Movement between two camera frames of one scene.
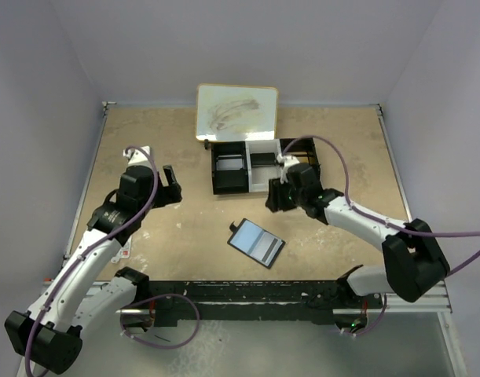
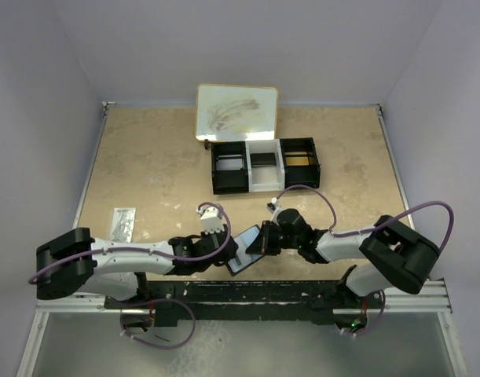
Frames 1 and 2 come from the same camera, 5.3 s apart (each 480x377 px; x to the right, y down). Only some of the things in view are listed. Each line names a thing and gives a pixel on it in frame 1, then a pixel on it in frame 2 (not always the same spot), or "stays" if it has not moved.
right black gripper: x=274 y=201 -> x=262 y=244
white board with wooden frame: x=236 y=113 stays
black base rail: x=255 y=301 stays
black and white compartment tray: x=247 y=166 stays
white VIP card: x=226 y=164 stays
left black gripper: x=169 y=194 -> x=228 y=257
